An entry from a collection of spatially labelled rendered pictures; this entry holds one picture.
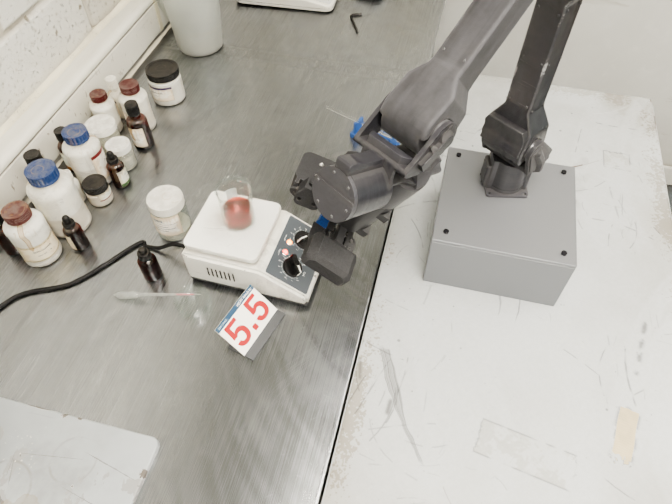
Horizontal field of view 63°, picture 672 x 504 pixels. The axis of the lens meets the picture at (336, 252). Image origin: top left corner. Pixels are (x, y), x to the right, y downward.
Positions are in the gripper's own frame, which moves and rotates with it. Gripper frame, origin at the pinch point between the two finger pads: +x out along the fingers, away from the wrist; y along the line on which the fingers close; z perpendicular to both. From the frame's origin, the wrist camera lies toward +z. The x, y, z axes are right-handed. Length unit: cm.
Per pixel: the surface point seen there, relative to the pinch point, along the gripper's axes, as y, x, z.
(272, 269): 0.3, 13.9, 0.3
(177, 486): 31.3, 20.1, -1.6
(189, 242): 0.8, 19.0, 12.3
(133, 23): -52, 40, 44
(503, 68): -148, 40, -58
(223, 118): -37, 33, 17
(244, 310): 6.5, 17.9, 0.5
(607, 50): -149, 11, -78
